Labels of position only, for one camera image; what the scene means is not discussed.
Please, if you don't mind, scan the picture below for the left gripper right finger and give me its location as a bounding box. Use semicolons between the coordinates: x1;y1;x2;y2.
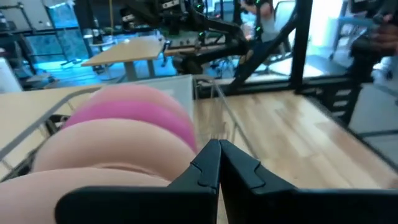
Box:
220;139;296;224

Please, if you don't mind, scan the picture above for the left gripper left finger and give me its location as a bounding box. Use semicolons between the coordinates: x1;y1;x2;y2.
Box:
167;139;221;224

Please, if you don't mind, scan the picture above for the pale pink plate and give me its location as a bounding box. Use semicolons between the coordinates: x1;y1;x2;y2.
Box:
32;118;197;182
0;167;172;224

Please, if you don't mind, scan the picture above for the magenta plate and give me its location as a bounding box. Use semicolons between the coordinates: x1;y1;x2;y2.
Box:
63;100;198;153

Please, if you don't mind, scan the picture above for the dusty pink plate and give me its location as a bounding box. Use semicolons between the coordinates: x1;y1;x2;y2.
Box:
88;83;193;125

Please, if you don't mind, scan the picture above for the grey wire dish rack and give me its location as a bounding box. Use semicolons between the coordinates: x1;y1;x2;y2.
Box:
0;74;259;184

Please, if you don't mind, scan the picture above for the translucent white cutlery caddy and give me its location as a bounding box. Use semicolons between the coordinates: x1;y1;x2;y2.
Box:
136;74;195;121

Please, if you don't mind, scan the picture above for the person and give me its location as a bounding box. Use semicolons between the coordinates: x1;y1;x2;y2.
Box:
241;0;282;43

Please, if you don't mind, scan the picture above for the person's hand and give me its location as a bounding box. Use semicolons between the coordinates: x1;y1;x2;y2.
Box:
369;22;398;57

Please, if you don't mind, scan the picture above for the black aluminium frame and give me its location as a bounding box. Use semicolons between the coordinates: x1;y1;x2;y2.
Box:
192;0;398;172

